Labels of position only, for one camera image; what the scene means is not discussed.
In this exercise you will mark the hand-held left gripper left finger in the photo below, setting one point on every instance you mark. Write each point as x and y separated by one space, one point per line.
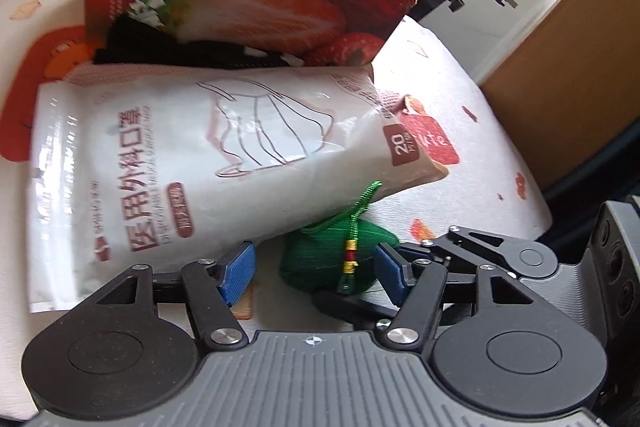
237 274

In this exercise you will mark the white face mask packet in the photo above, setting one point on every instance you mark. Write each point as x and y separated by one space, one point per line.
175 167

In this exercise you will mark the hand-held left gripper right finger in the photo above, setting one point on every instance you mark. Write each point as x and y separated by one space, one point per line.
390 272

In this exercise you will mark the black sock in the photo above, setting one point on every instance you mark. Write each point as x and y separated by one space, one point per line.
135 42

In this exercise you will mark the printed cartoon bear blanket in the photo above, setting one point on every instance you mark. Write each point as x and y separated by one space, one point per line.
475 107

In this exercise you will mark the green tasselled sachet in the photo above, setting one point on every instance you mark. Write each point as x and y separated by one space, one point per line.
310 257

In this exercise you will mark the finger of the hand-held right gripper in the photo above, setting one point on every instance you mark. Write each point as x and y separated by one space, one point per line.
350 307
475 249

